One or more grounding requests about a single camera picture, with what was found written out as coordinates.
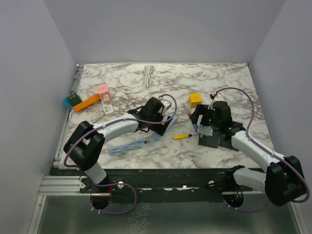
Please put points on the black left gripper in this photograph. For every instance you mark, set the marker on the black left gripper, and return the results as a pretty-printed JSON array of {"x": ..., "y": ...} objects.
[{"x": 159, "y": 128}]

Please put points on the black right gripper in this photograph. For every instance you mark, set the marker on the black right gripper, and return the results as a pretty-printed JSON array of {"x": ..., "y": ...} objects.
[{"x": 201, "y": 109}]

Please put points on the yellow cube socket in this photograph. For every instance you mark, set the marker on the yellow cube socket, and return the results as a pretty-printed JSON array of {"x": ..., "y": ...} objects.
[{"x": 194, "y": 100}]

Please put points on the light blue power strip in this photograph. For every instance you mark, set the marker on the light blue power strip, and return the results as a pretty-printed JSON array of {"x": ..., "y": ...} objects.
[{"x": 168, "y": 126}]

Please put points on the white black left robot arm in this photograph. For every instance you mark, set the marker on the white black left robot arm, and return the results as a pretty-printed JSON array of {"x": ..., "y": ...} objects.
[{"x": 84, "y": 146}]

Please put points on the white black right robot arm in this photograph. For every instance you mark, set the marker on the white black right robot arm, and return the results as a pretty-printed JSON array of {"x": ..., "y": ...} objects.
[{"x": 281, "y": 179}]

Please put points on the teal blue plug block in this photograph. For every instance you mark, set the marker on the teal blue plug block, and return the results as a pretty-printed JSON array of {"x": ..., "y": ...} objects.
[{"x": 72, "y": 100}]

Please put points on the black block under box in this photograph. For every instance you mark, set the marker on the black block under box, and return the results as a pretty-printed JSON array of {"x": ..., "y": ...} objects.
[{"x": 209, "y": 141}]

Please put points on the black flat block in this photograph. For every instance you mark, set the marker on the black flat block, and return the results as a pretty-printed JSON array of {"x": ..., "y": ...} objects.
[{"x": 225, "y": 135}]

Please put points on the white green usb charger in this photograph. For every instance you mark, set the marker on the white green usb charger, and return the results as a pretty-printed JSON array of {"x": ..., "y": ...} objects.
[{"x": 107, "y": 108}]

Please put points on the orange power strip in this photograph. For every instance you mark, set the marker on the orange power strip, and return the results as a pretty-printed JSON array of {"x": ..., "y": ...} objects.
[{"x": 91, "y": 100}]

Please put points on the yellow handled screwdriver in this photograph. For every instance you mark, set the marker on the yellow handled screwdriver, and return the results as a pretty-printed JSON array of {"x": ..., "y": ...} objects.
[{"x": 182, "y": 136}]

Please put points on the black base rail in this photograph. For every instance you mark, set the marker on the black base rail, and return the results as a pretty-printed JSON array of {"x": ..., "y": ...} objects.
[{"x": 170, "y": 185}]

